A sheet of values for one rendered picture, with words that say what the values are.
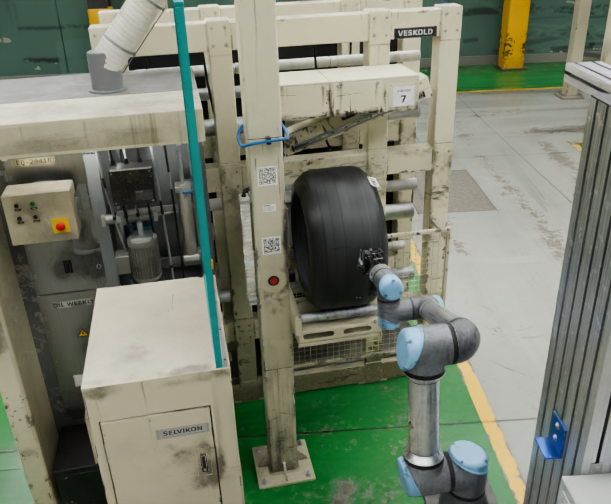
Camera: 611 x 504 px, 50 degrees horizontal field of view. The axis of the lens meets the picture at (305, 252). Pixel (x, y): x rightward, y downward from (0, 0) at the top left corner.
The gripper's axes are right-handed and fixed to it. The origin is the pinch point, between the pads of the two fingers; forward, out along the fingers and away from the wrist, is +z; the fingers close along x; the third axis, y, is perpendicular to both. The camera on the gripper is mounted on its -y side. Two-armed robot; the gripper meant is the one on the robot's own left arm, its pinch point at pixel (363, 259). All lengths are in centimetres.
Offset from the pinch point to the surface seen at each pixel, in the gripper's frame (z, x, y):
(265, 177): 18.3, 32.0, 30.3
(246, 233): 22.1, 40.7, 8.0
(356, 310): 18.3, -1.3, -29.4
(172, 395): -59, 72, -10
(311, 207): 13.0, 16.2, 18.3
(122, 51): 41, 79, 78
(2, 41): 981, 330, 68
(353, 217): 6.4, 1.7, 14.7
